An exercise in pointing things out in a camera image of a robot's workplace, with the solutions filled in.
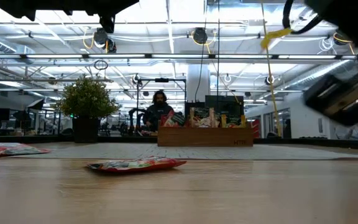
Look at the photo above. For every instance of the wooden compartment tray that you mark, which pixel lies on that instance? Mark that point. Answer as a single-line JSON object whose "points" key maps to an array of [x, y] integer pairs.
{"points": [[204, 138]]}

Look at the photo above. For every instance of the black metal frame stand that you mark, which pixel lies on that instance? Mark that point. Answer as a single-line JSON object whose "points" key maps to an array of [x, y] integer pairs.
{"points": [[162, 80]]}

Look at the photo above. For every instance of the green potted artificial plant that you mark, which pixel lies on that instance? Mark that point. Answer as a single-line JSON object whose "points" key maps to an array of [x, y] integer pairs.
{"points": [[87, 99]]}

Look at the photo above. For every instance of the brown vanilla tea bag sachet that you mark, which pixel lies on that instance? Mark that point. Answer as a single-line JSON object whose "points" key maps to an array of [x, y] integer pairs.
{"points": [[202, 118]]}

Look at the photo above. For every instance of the person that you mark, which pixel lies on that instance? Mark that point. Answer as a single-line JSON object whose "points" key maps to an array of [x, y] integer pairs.
{"points": [[350, 133], [158, 109]]}

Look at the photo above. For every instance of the red object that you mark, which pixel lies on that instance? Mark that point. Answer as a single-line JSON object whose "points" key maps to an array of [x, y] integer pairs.
{"points": [[256, 128]]}

